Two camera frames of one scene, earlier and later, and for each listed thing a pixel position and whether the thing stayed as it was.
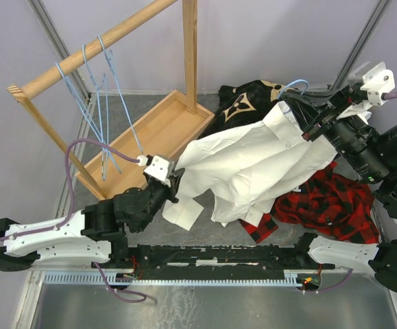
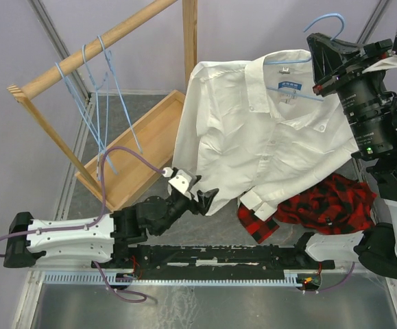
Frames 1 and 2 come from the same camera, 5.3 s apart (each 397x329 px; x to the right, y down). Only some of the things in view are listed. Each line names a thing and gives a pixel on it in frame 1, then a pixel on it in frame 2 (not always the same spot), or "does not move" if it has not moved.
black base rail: (209, 258) does not move
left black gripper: (171, 197) to (205, 200)
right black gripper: (337, 102) to (332, 55)
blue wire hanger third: (100, 37) does not move
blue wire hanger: (292, 82) to (334, 35)
